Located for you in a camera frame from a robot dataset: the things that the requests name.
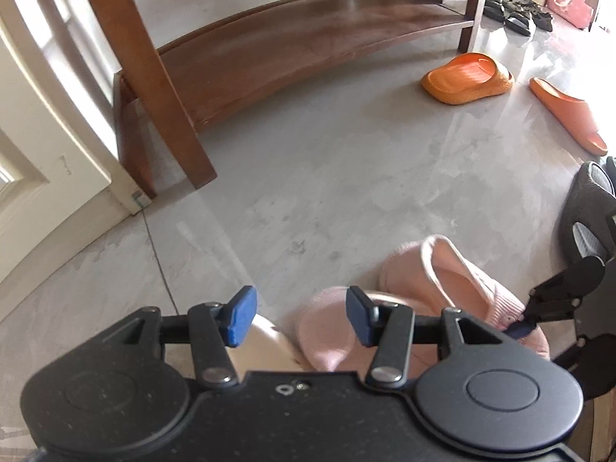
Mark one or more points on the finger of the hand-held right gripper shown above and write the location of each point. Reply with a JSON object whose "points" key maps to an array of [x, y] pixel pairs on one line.
{"points": [[558, 293], [570, 350]]}

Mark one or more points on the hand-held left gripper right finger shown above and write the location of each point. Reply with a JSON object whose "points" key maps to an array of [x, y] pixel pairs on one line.
{"points": [[358, 317]]}

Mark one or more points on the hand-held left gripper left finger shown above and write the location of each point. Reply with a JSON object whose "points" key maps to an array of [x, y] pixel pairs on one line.
{"points": [[239, 317]]}

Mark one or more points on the pink fabric slipper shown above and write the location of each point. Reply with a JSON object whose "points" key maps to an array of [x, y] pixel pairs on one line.
{"points": [[322, 332], [457, 279]]}

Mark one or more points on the cream heart print slipper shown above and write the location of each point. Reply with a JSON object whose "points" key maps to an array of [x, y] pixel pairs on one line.
{"points": [[267, 346]]}

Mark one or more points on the dark grey slipper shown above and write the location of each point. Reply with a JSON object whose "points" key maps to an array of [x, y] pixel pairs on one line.
{"points": [[584, 211]]}

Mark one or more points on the orange foam slipper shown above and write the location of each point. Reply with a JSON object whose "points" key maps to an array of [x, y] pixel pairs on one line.
{"points": [[467, 79], [568, 110]]}

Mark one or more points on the brown wooden shoe rack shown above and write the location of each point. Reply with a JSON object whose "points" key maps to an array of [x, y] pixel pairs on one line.
{"points": [[288, 43]]}

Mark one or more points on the white panelled cabinet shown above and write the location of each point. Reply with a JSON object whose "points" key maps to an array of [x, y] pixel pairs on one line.
{"points": [[43, 163]]}

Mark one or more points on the pink bag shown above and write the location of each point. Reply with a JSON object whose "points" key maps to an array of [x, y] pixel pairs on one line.
{"points": [[572, 5]]}

